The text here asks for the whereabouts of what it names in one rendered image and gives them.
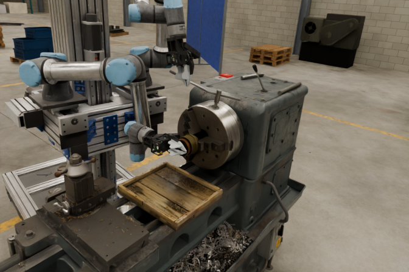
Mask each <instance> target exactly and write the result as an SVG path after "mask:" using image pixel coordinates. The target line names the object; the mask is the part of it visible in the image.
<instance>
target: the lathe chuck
mask: <svg viewBox="0 0 409 272"><path fill-rule="evenodd" d="M213 105H214V102H202V103H199V104H196V105H193V106H192V107H190V108H193V110H194V113H195V115H196V118H197V120H198V123H199V125H200V128H201V129H202V131H200V132H198V133H196V134H193V136H196V137H197V138H199V139H202V138H204V137H206V136H207V135H206V132H207V134H208V136H209V137H211V138H214V139H218V140H220V141H223V142H227V143H231V141H232V147H231V150H228V151H227V150H224V151H222V152H221V153H218V152H215V151H213V150H211V151H210V152H208V151H206V150H202V151H198V152H197V154H196V155H195V157H194V159H193V160H192V162H193V163H194V164H195V165H197V166H199V167H201V168H203V169H208V170H212V169H216V168H219V167H220V166H222V165H224V164H225V163H227V162H228V161H230V160H232V159H233V157H235V155H236V154H237V152H238V149H239V146H240V132H239V128H238V125H237V122H236V120H235V119H234V117H233V116H232V114H231V113H230V112H229V111H228V110H227V109H226V108H225V107H224V106H222V105H220V104H217V107H218V109H215V108H213V107H212V106H213ZM188 109H189V108H186V109H185V110H184V111H183V112H182V114H181V116H180V118H179V121H178V128H177V131H178V133H179V134H180V138H182V137H183V136H184V134H183V131H185V129H184V126H183V124H185V120H184V117H183V114H184V113H186V112H188V111H187V110H188Z"/></svg>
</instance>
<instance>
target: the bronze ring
mask: <svg viewBox="0 0 409 272"><path fill-rule="evenodd" d="M179 140H180V142H181V143H182V144H183V146H184V148H185V149H186V150H187V153H185V154H183V155H180V156H186V155H189V154H194V153H196V152H197V150H198V142H197V141H198V138H197V137H196V136H193V135H191V134H185V135H184V136H183V137H182V138H180V139H179Z"/></svg>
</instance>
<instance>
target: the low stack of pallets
mask: <svg viewBox="0 0 409 272"><path fill-rule="evenodd" d="M291 48H292V47H283V46H276V45H270V44H266V45H261V46H255V47H251V52H250V58H249V62H251V63H253V62H256V61H260V64H266V63H272V66H274V67H275V66H279V65H282V64H284V63H287V62H289V61H290V56H291V53H292V50H291ZM286 49H287V52H286V51H285V50H286ZM286 54H287V55H286ZM284 55H286V56H284ZM283 60H285V61H283ZM277 61H278V64H277Z"/></svg>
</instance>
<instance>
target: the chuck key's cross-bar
mask: <svg viewBox="0 0 409 272"><path fill-rule="evenodd" d="M169 72H170V73H172V74H174V75H175V74H176V72H174V71H172V70H170V71H169ZM190 84H192V85H194V86H196V87H198V88H200V89H202V90H204V91H206V92H208V93H210V94H214V95H216V94H217V93H216V92H213V91H210V90H207V89H206V88H204V87H202V86H200V85H198V84H196V83H194V82H192V81H191V82H190ZM220 96H222V97H226V98H229V99H234V100H238V101H240V98H237V97H233V96H228V95H225V94H221V95H220Z"/></svg>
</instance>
